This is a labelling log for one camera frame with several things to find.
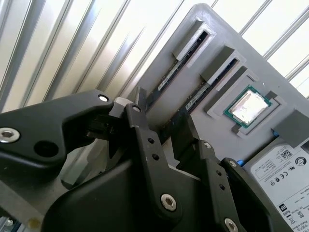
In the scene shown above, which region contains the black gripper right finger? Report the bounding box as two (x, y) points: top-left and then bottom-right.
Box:
(170, 113), (294, 232)

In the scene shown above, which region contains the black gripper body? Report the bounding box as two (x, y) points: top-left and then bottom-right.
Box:
(41, 159), (219, 232)

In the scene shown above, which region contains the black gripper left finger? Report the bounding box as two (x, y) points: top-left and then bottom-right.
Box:
(0, 86), (185, 219)

